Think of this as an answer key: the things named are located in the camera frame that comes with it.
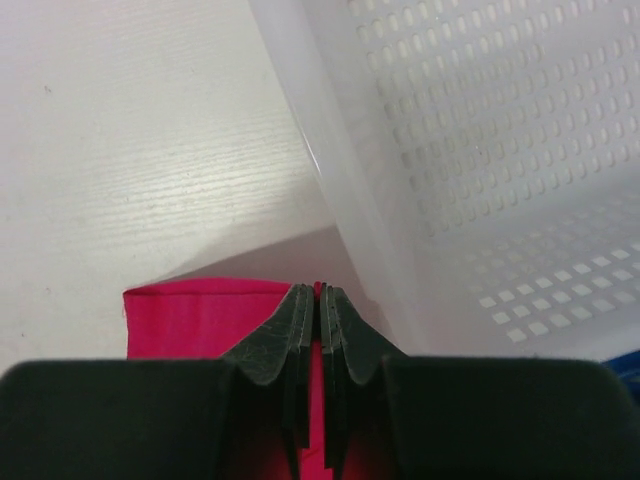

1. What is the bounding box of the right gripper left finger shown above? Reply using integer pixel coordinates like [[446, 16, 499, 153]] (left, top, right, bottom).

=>
[[222, 284, 315, 479]]

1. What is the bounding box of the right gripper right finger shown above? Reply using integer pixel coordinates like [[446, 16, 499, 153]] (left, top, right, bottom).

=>
[[318, 284, 406, 479]]

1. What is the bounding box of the red t shirt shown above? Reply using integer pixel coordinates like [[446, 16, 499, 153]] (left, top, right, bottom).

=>
[[122, 276, 331, 480]]

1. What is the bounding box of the white perforated plastic basket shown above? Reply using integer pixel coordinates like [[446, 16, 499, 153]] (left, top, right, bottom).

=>
[[251, 0, 639, 360]]

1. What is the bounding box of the blue t shirt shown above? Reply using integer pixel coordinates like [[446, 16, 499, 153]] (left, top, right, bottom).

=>
[[604, 350, 640, 402]]

